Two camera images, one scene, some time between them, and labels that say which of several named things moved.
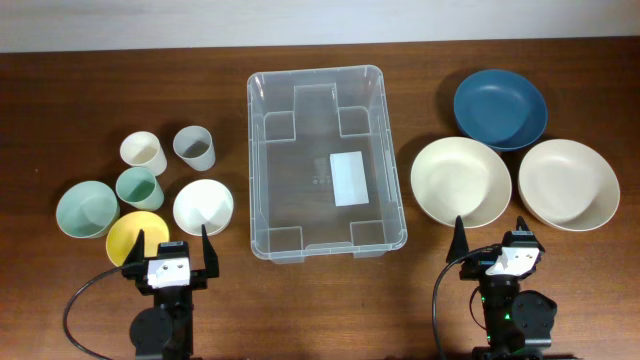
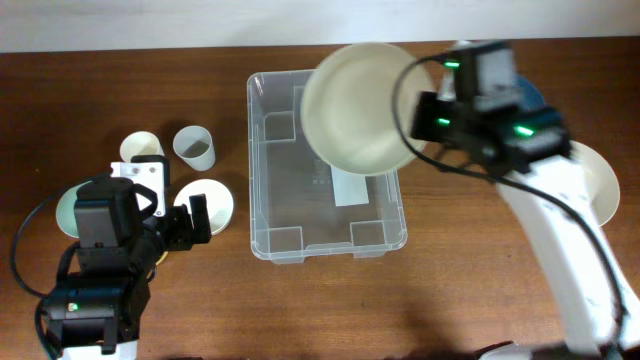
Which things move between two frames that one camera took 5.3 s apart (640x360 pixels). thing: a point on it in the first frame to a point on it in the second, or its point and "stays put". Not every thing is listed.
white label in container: x=348 y=179 stays put
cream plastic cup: x=142 y=149 stays put
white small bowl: x=203 y=202 stays put
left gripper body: x=198 y=280 to x=172 y=232
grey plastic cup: x=195 y=146 stays put
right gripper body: x=477 y=266 to x=446 y=123
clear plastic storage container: x=322 y=165 stays put
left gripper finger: x=210 y=256 to x=200 y=219
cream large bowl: x=461 y=176 to x=348 y=108
